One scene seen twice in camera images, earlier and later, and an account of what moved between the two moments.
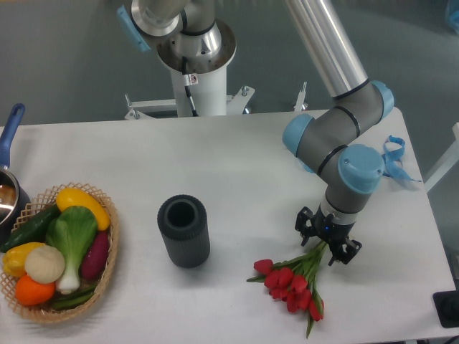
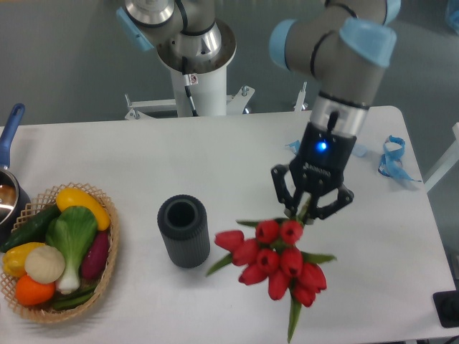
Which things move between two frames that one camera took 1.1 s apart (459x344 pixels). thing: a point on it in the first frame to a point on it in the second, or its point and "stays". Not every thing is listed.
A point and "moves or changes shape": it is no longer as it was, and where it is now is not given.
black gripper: x=329 y=231 to x=318 y=167
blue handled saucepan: x=14 y=198 stays
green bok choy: x=72 y=230 stays
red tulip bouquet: x=294 y=281 moves or changes shape
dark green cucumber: x=33 y=228 stays
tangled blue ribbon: x=391 y=158 stays
